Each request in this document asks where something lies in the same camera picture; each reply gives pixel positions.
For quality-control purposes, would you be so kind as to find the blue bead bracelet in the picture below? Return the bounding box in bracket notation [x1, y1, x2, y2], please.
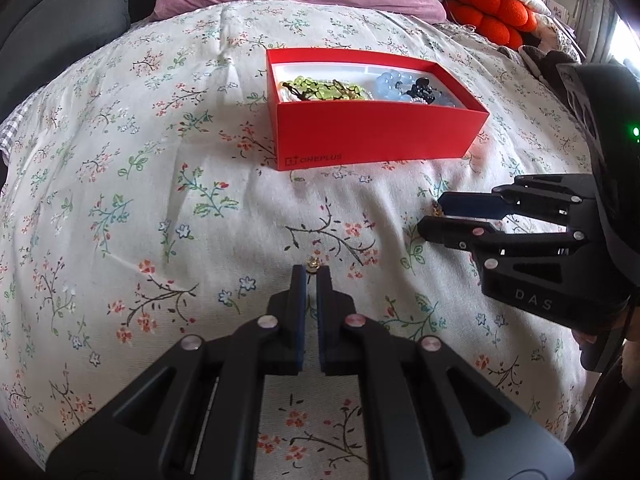
[372, 71, 458, 109]

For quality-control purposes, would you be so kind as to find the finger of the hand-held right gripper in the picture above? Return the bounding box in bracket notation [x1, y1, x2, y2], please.
[417, 215, 593, 267]
[440, 174, 598, 222]

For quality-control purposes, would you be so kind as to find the floral bed sheet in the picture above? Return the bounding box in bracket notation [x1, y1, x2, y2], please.
[0, 0, 601, 466]

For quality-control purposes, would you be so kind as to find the grey upholstered headboard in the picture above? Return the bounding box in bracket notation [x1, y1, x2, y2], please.
[0, 0, 170, 128]

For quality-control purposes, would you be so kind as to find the person's right hand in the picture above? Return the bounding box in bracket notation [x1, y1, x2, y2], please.
[619, 307, 640, 378]

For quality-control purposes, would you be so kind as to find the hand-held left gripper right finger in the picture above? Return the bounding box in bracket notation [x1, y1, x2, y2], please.
[317, 266, 574, 480]

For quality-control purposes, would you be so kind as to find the dark brown blanket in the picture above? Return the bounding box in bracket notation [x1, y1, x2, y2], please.
[519, 44, 583, 92]

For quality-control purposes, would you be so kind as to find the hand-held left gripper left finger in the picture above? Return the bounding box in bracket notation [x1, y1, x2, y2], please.
[46, 265, 307, 480]

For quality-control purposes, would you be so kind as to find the orange bobble cushion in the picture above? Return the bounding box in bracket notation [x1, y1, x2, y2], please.
[444, 0, 539, 51]

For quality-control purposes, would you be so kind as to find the red cardboard box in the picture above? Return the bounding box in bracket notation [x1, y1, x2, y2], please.
[265, 47, 491, 172]

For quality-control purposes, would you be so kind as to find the black hair claw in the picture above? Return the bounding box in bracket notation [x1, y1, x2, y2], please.
[406, 77, 436, 103]

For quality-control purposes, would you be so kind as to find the green bead bracelet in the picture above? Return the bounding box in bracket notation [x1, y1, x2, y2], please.
[281, 75, 372, 103]

